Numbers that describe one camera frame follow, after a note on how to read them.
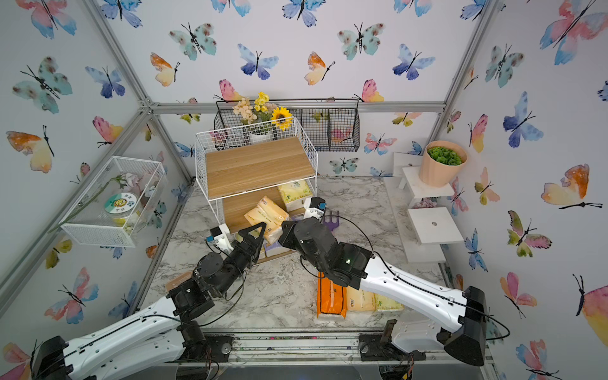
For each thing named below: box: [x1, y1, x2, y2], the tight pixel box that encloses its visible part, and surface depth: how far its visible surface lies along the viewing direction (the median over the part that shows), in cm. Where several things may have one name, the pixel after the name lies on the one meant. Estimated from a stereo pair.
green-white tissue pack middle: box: [277, 179, 314, 213], surface depth 77 cm
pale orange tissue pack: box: [243, 195, 290, 245], surface depth 71 cm
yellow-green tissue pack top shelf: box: [374, 292, 405, 312], surface depth 80 cm
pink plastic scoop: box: [166, 270, 193, 292], surface depth 90 cm
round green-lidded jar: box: [104, 192, 138, 228], surface depth 67 cm
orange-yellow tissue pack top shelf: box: [346, 285, 377, 312], surface depth 81 cm
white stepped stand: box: [383, 152, 465, 264], surface depth 93 cm
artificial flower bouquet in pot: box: [232, 91, 293, 143], surface depth 83 cm
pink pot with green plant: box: [419, 140, 468, 188], surface depth 82 cm
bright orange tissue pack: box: [316, 271, 348, 320], surface depth 79 cm
